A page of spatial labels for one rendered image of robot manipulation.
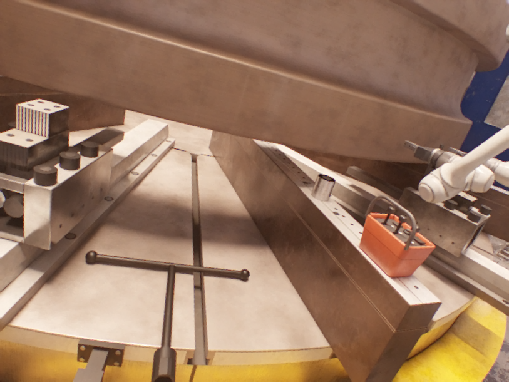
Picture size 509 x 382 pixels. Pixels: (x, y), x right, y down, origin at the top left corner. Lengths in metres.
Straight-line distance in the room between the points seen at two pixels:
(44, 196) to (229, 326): 0.72
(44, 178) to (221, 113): 0.62
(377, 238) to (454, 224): 1.07
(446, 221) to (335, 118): 1.01
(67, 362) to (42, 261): 0.34
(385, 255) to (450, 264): 1.21
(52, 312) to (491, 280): 2.09
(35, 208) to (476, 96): 6.14
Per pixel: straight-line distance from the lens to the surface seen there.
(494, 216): 3.46
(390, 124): 1.71
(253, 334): 1.29
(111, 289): 1.35
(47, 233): 1.24
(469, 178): 1.45
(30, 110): 1.33
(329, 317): 1.37
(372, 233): 1.18
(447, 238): 2.21
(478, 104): 6.47
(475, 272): 2.31
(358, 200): 2.49
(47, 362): 1.38
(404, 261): 1.13
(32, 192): 1.19
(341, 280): 1.29
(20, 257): 1.33
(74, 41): 1.41
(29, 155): 1.25
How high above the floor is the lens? 1.22
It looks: 23 degrees down
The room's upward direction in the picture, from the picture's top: 17 degrees clockwise
